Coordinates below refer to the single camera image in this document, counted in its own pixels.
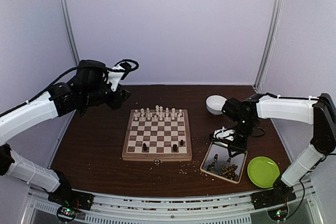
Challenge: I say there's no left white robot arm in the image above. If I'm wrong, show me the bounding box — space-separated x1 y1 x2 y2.
1 59 139 205

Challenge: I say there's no white ceramic bowl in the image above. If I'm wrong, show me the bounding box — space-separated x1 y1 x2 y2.
206 95 227 115

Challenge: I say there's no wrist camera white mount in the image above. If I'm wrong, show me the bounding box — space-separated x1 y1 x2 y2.
209 127 235 142
107 61 131 92

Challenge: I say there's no pile of dark chess pieces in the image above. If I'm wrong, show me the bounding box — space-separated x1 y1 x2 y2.
219 164 239 182

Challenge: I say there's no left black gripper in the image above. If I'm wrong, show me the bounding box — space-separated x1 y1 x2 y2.
82 82 131 110

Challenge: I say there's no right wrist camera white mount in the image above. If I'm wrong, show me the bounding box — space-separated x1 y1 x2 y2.
209 127 235 142

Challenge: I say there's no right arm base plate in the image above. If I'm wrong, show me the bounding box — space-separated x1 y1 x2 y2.
251 189 297 210

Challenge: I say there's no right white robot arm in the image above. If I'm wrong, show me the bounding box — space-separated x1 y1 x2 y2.
218 93 335 204

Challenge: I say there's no metal tray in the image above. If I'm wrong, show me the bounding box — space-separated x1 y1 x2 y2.
200 142 248 184

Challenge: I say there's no aluminium frame post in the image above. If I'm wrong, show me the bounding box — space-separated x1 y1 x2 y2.
60 0 80 66
254 0 284 92

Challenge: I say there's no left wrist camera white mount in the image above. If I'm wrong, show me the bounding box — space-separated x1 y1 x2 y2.
107 61 131 92

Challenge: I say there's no left aluminium frame post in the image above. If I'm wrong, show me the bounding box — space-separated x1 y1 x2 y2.
60 0 80 66

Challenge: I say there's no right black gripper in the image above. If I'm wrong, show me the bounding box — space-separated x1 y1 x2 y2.
228 118 257 157

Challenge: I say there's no wooden chess board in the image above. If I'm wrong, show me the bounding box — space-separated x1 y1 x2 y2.
122 109 193 162

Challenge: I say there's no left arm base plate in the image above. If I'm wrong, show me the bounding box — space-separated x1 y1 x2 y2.
48 191 94 210

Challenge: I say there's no right aluminium frame post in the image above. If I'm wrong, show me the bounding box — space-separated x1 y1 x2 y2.
254 0 284 92

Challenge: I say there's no green plate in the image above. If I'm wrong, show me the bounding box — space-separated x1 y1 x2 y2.
247 156 280 189

